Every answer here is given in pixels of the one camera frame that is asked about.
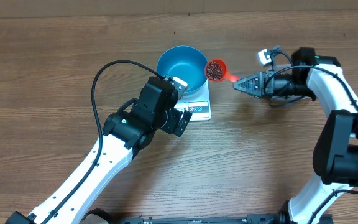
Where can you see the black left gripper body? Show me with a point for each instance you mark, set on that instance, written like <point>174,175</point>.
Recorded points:
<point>172,119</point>

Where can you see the white digital kitchen scale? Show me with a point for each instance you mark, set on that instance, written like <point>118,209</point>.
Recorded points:
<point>198,103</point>

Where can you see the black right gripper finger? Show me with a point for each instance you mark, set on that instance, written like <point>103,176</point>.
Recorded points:
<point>255,92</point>
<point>250,82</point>

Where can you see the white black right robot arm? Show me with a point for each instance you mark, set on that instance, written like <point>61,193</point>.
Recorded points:
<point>335,155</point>

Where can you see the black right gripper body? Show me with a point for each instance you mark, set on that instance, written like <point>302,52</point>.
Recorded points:
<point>266,75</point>

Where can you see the teal plastic bowl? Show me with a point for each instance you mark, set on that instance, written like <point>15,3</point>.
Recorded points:
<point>186,63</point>

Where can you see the red adzuki beans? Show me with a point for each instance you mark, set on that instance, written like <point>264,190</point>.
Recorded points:
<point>214,71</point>

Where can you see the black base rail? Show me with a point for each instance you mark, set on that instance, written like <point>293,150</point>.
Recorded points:
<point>197,220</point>

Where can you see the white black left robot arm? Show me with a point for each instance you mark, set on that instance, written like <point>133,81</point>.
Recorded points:
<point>124,133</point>

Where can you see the red measuring scoop blue handle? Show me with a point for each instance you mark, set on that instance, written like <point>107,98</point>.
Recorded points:
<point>226,75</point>

